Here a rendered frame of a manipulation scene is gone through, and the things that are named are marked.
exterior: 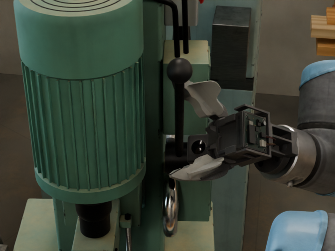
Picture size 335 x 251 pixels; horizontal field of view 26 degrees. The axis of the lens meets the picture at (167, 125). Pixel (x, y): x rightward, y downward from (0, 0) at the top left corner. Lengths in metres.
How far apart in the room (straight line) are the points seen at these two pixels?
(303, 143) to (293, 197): 1.91
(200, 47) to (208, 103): 0.25
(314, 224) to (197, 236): 0.96
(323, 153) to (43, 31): 0.48
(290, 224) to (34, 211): 1.10
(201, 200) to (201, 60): 0.29
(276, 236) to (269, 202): 2.31
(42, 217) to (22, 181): 1.44
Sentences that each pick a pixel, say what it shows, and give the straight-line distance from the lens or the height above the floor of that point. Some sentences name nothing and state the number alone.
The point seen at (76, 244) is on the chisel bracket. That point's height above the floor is 1.07.
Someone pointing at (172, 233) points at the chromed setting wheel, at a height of 1.00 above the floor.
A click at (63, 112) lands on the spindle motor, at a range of 1.01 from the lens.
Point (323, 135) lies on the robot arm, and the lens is 1.19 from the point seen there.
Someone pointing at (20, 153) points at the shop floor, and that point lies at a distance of 3.30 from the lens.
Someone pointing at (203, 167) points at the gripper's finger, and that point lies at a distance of 1.02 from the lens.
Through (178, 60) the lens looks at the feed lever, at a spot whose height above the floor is 1.45.
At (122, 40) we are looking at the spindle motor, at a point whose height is 1.46.
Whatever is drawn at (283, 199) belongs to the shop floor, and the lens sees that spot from 3.02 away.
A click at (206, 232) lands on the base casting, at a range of 1.64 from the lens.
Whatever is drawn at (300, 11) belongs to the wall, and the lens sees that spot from 3.49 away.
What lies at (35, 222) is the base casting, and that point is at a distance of 1.69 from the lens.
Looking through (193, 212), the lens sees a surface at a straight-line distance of 1.41.
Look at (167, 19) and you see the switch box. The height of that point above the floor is 1.34.
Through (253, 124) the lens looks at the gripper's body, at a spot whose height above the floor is 1.32.
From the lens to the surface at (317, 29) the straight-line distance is 2.99.
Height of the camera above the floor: 1.90
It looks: 34 degrees down
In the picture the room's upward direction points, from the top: straight up
